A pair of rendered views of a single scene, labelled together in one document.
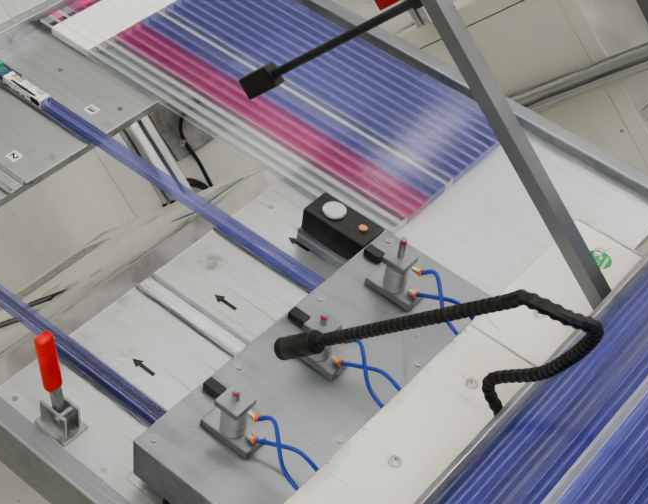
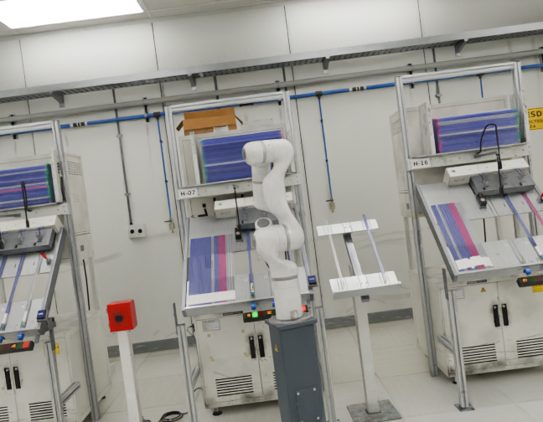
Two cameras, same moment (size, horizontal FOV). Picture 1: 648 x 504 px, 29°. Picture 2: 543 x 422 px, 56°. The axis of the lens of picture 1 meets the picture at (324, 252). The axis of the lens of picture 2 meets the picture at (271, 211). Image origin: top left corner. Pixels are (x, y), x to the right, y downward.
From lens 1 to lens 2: 2.97 m
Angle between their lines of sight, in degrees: 78
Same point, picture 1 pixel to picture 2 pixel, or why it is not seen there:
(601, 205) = (196, 223)
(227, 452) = not seen: hidden behind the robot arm
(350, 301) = (252, 218)
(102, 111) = (244, 278)
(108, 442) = not seen: hidden behind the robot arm
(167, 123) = not seen: outside the picture
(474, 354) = (249, 203)
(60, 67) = (241, 291)
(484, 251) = (220, 226)
